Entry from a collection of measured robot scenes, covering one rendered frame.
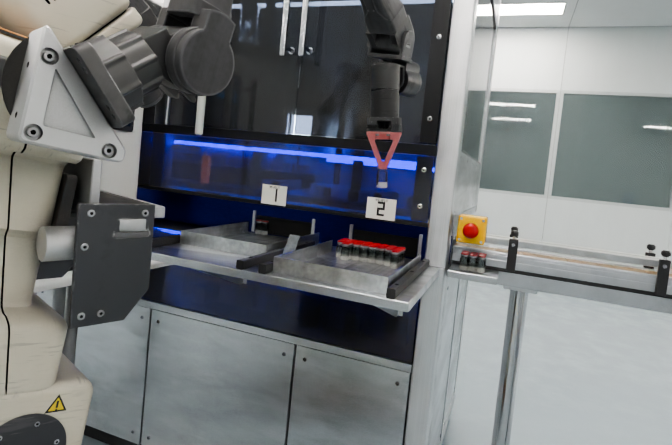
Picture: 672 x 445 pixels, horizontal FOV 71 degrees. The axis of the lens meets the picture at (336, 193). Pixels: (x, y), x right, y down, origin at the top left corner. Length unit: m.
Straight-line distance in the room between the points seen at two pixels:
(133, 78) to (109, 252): 0.25
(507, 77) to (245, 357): 4.99
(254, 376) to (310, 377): 0.19
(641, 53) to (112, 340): 5.64
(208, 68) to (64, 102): 0.16
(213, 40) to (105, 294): 0.36
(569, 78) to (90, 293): 5.70
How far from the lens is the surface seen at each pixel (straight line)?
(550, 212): 5.91
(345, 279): 0.99
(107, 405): 2.03
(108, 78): 0.52
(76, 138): 0.54
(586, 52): 6.12
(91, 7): 0.72
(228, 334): 1.62
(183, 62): 0.57
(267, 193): 1.47
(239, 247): 1.23
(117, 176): 1.62
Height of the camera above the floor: 1.12
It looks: 3 degrees down
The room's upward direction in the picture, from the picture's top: 6 degrees clockwise
